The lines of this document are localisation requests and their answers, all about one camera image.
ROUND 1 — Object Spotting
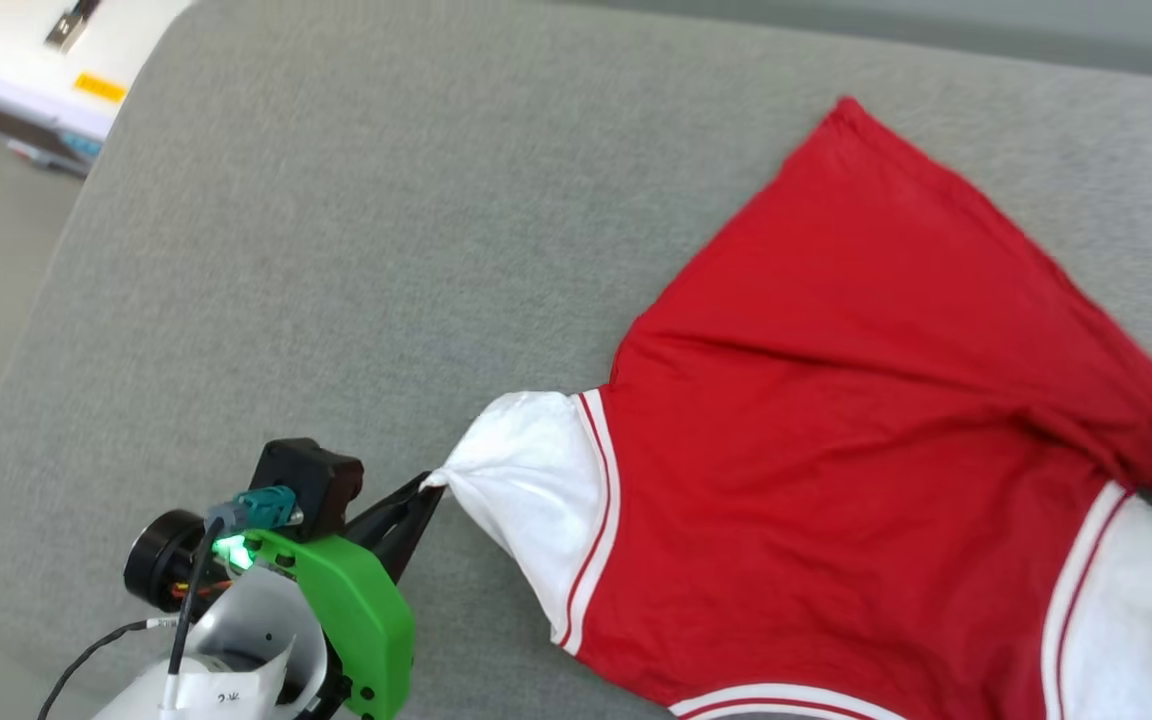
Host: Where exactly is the grey fabric sofa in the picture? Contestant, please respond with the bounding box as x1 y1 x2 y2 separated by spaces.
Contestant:
0 0 1152 720

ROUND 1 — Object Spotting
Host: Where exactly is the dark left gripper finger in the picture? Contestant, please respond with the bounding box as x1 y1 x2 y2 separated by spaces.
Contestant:
344 471 438 547
374 485 449 587

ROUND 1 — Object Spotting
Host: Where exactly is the thin black cable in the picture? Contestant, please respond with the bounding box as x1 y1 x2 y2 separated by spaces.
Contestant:
36 617 182 720

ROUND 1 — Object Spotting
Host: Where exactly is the white equipment box with handle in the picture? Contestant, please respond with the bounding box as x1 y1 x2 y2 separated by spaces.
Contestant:
0 0 194 179

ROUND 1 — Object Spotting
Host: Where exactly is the red and white garment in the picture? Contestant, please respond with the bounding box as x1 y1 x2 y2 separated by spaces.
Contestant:
421 97 1152 720

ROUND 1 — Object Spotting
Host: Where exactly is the black cable with teal plug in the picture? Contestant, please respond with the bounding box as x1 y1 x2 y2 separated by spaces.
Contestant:
164 486 299 716

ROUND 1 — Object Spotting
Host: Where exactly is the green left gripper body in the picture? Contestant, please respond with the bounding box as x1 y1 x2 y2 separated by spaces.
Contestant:
244 528 417 720

